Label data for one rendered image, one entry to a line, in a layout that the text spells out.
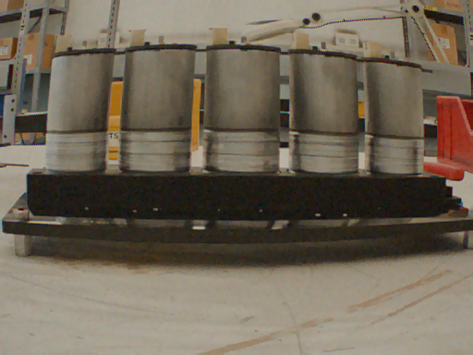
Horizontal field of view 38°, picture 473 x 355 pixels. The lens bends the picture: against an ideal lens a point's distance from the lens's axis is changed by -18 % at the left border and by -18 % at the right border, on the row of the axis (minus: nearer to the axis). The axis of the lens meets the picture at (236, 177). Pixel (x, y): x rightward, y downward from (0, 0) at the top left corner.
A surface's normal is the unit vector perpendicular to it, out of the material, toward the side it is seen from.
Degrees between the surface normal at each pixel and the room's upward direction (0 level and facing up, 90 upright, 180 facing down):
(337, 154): 90
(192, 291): 0
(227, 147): 90
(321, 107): 90
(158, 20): 90
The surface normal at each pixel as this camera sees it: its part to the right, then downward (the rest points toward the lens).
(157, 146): 0.20, 0.10
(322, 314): 0.02, -0.99
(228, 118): -0.32, 0.08
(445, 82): -0.11, 0.09
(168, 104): 0.45, 0.10
